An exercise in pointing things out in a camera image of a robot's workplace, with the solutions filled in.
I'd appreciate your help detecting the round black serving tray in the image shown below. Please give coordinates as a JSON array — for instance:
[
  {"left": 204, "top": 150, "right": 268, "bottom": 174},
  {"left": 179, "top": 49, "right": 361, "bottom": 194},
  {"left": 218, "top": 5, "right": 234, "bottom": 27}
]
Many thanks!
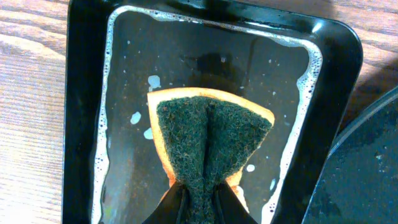
[{"left": 302, "top": 88, "right": 397, "bottom": 224}]

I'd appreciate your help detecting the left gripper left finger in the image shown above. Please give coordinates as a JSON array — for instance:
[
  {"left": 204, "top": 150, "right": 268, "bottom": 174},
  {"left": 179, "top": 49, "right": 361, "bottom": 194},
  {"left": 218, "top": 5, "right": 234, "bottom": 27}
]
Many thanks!
[{"left": 142, "top": 182, "right": 190, "bottom": 224}]

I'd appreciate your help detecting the black rectangular soapy water tray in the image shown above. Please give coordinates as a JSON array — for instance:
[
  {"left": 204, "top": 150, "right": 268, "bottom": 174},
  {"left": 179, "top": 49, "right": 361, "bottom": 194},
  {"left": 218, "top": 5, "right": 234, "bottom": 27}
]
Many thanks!
[{"left": 62, "top": 1, "right": 363, "bottom": 223}]

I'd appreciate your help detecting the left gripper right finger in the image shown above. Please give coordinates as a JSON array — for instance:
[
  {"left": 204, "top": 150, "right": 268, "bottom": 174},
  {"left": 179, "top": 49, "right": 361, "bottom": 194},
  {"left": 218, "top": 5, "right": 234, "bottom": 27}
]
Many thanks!
[{"left": 214, "top": 182, "right": 257, "bottom": 224}]

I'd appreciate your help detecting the orange green scrub sponge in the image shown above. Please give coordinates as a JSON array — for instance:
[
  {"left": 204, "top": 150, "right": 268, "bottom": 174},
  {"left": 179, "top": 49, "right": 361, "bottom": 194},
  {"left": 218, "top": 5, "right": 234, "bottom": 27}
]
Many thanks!
[{"left": 147, "top": 87, "right": 275, "bottom": 223}]

